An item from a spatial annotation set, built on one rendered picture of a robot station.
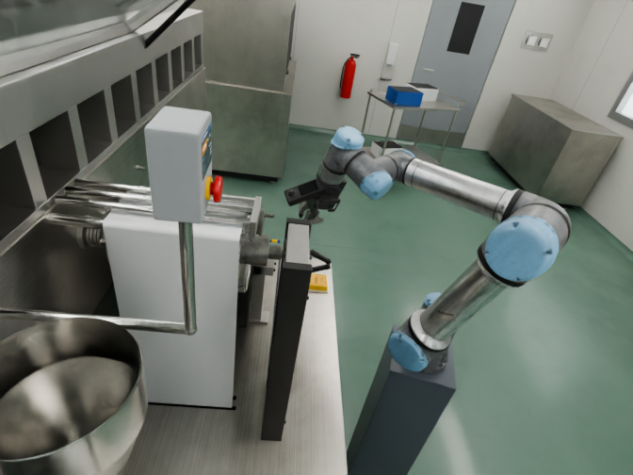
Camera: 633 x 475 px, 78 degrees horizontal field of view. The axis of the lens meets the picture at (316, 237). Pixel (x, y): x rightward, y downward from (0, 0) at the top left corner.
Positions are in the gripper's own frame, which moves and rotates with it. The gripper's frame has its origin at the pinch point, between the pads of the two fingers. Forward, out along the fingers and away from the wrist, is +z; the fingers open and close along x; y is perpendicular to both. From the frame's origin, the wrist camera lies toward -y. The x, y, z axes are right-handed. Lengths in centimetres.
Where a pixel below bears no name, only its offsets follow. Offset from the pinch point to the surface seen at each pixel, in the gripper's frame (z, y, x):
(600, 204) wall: 103, 418, 101
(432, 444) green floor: 96, 85, -68
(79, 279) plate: -8, -58, -22
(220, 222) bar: -31, -33, -25
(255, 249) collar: -23.6, -24.7, -25.9
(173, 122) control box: -64, -44, -38
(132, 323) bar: -35, -48, -45
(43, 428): -38, -57, -57
